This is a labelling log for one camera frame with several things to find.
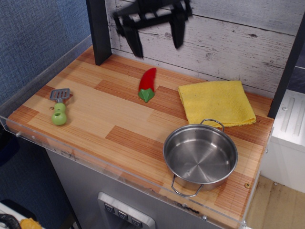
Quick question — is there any grey toy fridge cabinet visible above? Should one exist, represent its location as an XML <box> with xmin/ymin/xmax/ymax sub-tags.
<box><xmin>47</xmin><ymin>150</ymin><xmax>217</xmax><ymax>229</ymax></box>

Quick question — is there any white side cabinet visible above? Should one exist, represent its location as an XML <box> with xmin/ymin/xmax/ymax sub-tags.
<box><xmin>261</xmin><ymin>90</ymin><xmax>305</xmax><ymax>193</ymax></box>

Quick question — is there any red toy chili pepper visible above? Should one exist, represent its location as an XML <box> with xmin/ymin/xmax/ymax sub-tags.
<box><xmin>138</xmin><ymin>68</ymin><xmax>157</xmax><ymax>103</ymax></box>

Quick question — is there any yellow cloth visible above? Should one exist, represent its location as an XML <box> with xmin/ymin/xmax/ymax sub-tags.
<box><xmin>178</xmin><ymin>81</ymin><xmax>256</xmax><ymax>127</ymax></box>

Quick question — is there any dark right frame post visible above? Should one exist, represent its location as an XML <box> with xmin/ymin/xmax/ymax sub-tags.
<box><xmin>267</xmin><ymin>15</ymin><xmax>305</xmax><ymax>119</ymax></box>

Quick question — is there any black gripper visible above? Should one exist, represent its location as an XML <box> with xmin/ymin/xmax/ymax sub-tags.
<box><xmin>112</xmin><ymin>0</ymin><xmax>193</xmax><ymax>58</ymax></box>

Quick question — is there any clear acrylic table guard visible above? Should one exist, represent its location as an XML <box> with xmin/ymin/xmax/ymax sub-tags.
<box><xmin>0</xmin><ymin>44</ymin><xmax>273</xmax><ymax>229</ymax></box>

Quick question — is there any yellow object bottom left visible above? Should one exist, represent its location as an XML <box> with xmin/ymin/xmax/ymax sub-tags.
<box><xmin>20</xmin><ymin>218</ymin><xmax>42</xmax><ymax>229</ymax></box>

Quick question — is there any dark frame post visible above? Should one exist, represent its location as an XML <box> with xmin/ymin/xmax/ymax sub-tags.
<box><xmin>267</xmin><ymin>15</ymin><xmax>305</xmax><ymax>119</ymax></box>
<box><xmin>86</xmin><ymin>0</ymin><xmax>112</xmax><ymax>65</ymax></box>

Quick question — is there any dark left frame post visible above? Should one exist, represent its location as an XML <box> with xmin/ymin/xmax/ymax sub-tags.
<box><xmin>86</xmin><ymin>0</ymin><xmax>112</xmax><ymax>65</ymax></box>

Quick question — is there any green handled toy spatula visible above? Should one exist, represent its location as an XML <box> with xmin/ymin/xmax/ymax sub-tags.
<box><xmin>50</xmin><ymin>88</ymin><xmax>70</xmax><ymax>125</ymax></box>

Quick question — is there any silver dispenser button panel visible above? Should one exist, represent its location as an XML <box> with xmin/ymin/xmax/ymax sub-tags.
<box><xmin>97</xmin><ymin>192</ymin><xmax>156</xmax><ymax>229</ymax></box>

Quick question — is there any stainless steel pot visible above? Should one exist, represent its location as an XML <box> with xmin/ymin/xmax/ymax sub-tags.
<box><xmin>163</xmin><ymin>119</ymin><xmax>238</xmax><ymax>198</ymax></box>

